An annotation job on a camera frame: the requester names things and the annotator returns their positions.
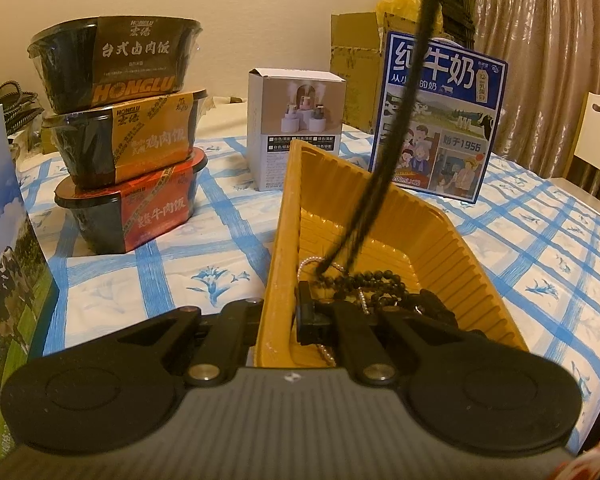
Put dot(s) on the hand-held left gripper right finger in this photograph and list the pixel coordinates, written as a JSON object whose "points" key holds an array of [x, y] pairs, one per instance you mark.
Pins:
{"points": [[306, 321]]}

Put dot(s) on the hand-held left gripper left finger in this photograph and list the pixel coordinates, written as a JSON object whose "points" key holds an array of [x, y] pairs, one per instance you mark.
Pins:
{"points": [[235, 330]]}

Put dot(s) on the yellow plastic tray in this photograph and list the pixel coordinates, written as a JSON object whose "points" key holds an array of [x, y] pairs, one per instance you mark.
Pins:
{"points": [[325, 200]]}

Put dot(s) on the black hair clip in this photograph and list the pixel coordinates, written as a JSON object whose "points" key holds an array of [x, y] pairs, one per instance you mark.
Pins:
{"points": [[432, 306]]}

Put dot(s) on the blue checked tablecloth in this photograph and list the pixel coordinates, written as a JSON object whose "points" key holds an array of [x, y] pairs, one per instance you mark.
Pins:
{"points": [[180, 260]]}

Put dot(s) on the red label instant rice bowl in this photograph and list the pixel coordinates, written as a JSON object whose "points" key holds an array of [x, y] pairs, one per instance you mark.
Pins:
{"points": [[145, 210]]}

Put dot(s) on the small white product box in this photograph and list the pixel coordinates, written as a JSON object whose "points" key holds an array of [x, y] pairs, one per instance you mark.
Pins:
{"points": [[290, 135]]}

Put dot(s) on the yellow label instant rice bowl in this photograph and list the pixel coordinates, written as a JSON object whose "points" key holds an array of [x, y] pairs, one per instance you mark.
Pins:
{"points": [[130, 140]]}

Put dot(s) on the white milk box with cows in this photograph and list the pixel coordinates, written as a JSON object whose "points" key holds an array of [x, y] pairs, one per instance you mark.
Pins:
{"points": [[5, 260]]}

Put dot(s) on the cardboard box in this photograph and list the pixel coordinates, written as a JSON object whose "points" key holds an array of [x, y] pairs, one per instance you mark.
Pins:
{"points": [[352, 75]]}

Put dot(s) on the blue milk carton box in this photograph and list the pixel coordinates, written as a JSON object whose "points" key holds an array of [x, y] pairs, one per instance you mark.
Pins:
{"points": [[455, 110]]}

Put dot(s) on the dark label instant rice bowl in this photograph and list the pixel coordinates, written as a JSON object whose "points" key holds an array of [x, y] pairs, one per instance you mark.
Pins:
{"points": [[115, 60]]}

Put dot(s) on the dark woven basket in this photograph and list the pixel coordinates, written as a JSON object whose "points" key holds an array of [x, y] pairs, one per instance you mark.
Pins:
{"points": [[17, 102]]}

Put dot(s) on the yellow plastic bag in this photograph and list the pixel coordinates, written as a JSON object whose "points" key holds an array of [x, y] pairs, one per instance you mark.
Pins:
{"points": [[400, 10]]}

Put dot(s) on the black folding ladder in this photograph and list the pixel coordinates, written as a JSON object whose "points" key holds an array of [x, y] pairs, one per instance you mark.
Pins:
{"points": [[457, 5]]}

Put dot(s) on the beige curtain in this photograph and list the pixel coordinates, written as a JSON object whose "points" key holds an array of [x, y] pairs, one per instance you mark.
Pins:
{"points": [[545, 35]]}

